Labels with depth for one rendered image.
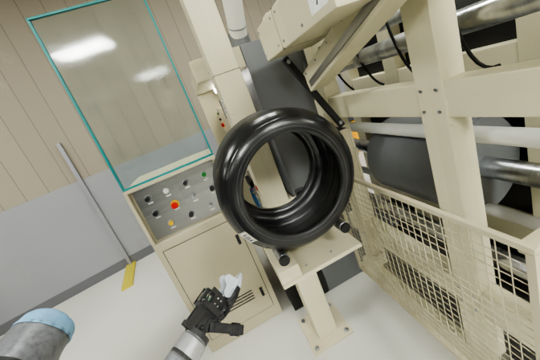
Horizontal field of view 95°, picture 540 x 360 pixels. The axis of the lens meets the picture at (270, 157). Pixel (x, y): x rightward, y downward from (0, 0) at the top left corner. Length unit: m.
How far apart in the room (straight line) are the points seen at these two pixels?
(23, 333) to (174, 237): 1.03
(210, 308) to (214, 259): 0.97
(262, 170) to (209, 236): 0.64
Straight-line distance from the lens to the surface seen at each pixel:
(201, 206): 1.67
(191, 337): 0.81
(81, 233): 4.01
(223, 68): 1.21
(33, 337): 0.78
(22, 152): 3.97
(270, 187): 1.29
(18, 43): 4.07
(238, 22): 1.78
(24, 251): 4.20
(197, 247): 1.72
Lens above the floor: 1.51
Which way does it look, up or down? 14 degrees down
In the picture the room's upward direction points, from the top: 21 degrees counter-clockwise
